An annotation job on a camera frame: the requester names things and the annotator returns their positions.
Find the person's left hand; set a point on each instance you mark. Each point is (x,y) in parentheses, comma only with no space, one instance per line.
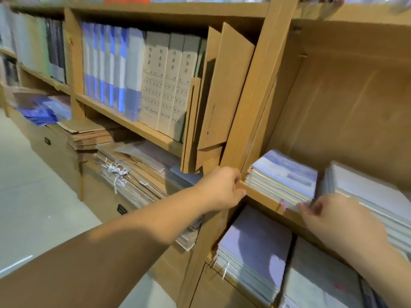
(221,189)

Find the person's right hand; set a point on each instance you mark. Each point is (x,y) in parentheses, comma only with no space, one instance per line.
(350,231)

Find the stack of sage cover notebooks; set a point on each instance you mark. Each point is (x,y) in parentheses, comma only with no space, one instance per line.
(372,192)

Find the lilac cover notebook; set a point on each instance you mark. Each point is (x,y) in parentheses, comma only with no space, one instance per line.
(270,186)

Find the pastel grid pattern notebook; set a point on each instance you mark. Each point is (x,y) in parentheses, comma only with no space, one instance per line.
(321,279)

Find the large plain lilac notebook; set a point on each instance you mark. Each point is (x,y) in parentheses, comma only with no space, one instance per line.
(254,247)

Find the light purple thin notebook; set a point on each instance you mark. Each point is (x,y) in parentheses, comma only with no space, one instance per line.
(289,170)

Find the wooden shelf unit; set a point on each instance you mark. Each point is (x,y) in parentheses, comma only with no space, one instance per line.
(340,105)

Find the person's left forearm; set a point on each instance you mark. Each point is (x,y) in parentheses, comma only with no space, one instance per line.
(103,256)

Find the stack of flat wrapped packets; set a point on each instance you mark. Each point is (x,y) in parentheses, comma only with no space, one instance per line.
(128,166)

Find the small black shelf clip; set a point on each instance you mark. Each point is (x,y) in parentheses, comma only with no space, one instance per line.
(122,209)

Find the white file boxes row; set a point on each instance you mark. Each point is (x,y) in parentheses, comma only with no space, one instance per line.
(167,83)

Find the row of blue white binders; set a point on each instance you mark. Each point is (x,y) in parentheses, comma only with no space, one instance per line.
(112,67)

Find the pile of blue packets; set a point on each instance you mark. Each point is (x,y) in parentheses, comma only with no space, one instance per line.
(45,111)

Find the row of pale green binders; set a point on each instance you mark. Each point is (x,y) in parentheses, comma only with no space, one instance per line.
(35,45)

